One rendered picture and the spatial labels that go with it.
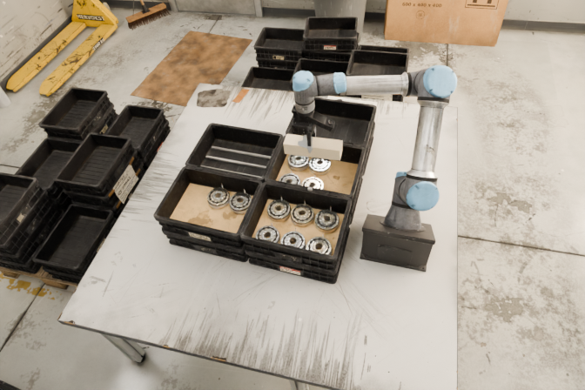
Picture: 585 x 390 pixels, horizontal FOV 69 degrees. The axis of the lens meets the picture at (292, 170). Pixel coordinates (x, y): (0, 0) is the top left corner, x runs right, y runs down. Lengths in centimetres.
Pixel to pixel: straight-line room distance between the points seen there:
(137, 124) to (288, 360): 208
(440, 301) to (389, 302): 20
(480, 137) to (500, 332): 147
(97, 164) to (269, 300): 154
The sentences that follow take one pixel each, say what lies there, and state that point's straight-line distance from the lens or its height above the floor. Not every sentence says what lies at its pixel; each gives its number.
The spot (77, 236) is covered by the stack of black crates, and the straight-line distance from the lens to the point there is 292.
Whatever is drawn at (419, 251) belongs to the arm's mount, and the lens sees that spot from 180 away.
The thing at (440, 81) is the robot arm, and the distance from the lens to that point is 163.
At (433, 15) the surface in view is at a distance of 436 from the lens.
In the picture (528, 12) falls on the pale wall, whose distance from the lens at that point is 473.
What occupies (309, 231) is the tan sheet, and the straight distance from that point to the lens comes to 183.
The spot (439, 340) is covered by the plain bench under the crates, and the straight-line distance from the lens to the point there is 182.
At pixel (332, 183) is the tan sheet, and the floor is 83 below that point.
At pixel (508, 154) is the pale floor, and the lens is 345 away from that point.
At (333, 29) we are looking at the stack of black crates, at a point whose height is 50.
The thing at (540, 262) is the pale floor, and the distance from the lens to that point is 297.
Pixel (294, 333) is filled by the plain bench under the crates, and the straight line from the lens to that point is 179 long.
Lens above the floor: 238
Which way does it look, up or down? 49 degrees down
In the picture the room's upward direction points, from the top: 7 degrees counter-clockwise
